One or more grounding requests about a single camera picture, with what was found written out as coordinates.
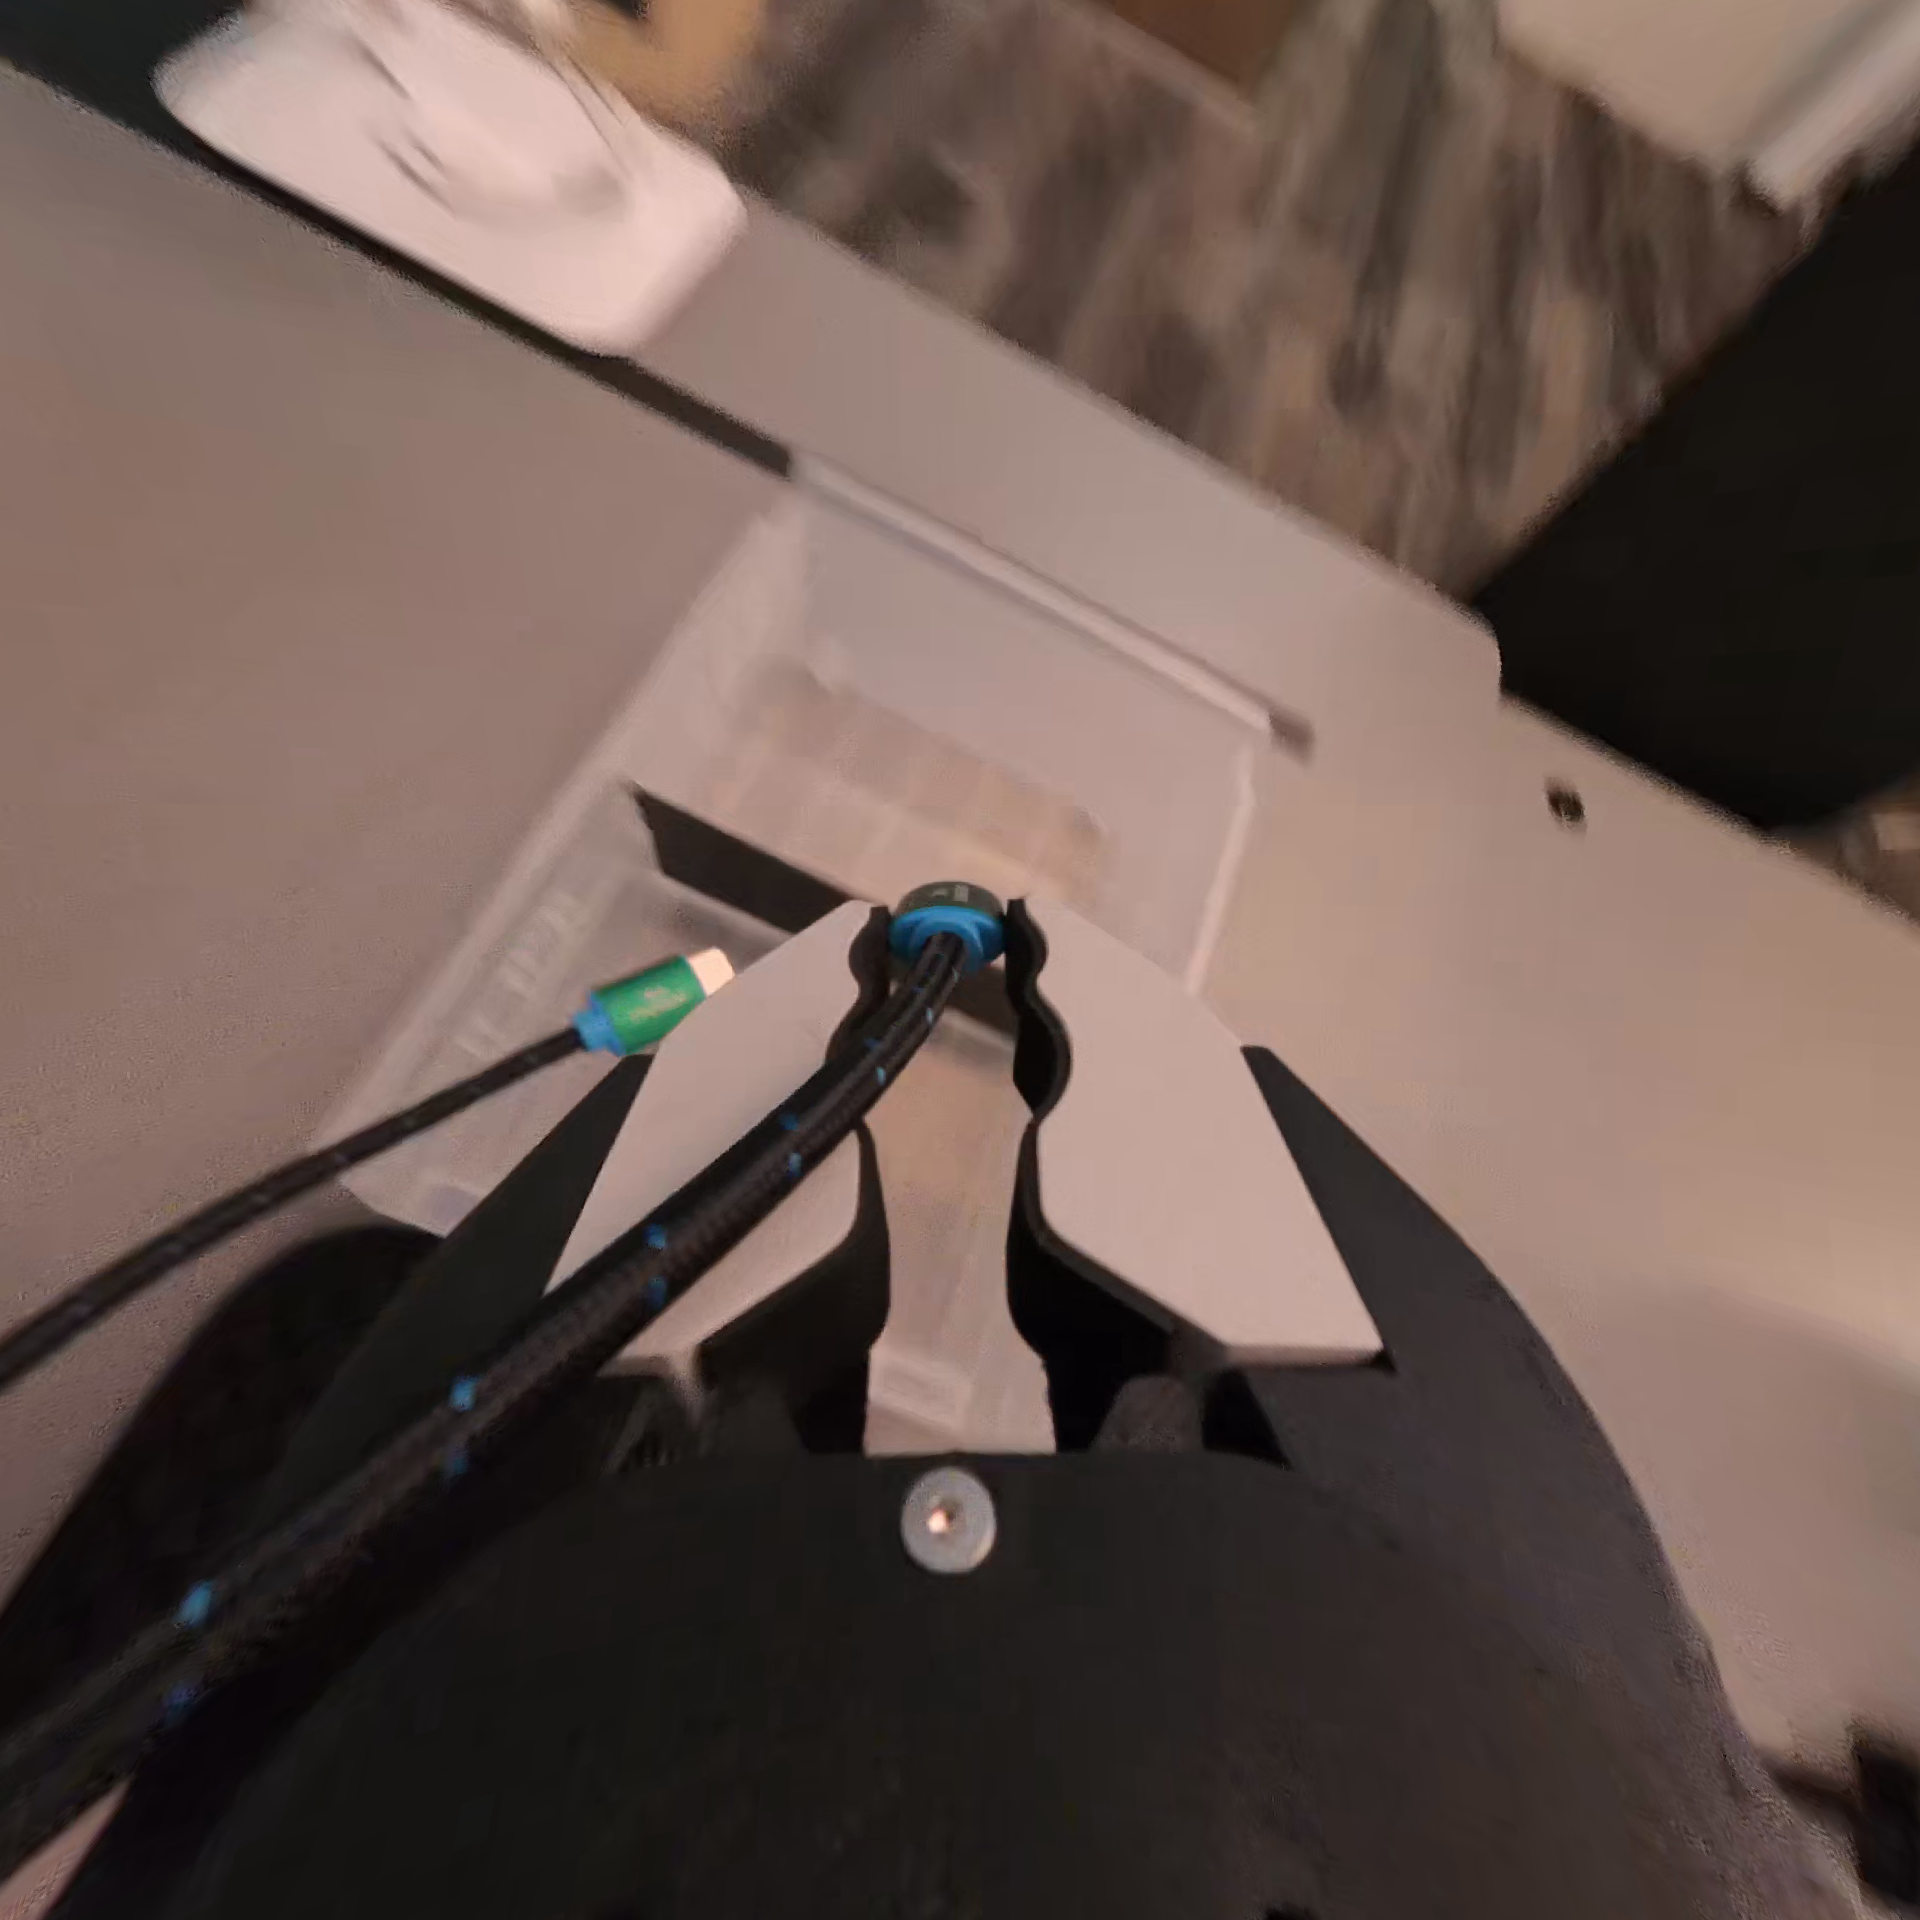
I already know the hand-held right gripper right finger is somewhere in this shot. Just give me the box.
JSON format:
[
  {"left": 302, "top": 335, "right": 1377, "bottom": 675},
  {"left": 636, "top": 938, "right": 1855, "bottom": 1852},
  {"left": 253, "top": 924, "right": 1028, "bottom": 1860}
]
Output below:
[{"left": 1006, "top": 894, "right": 1388, "bottom": 1454}]

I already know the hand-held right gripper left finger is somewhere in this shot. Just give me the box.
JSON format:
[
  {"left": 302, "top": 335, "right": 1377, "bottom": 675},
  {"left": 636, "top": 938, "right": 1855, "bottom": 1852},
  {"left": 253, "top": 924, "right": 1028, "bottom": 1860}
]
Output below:
[{"left": 543, "top": 896, "right": 897, "bottom": 1454}]

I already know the black braided hdmi cable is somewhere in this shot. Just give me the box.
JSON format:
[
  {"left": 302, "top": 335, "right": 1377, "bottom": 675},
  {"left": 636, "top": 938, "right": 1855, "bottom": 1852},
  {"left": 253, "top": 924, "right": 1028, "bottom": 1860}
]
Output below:
[
  {"left": 0, "top": 880, "right": 1006, "bottom": 1831},
  {"left": 0, "top": 944, "right": 742, "bottom": 1393}
]

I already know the clear plastic bin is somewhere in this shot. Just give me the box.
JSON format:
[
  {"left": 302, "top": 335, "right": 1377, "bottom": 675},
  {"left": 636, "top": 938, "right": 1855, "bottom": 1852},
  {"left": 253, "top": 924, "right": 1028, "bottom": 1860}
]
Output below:
[{"left": 321, "top": 485, "right": 1264, "bottom": 1449}]

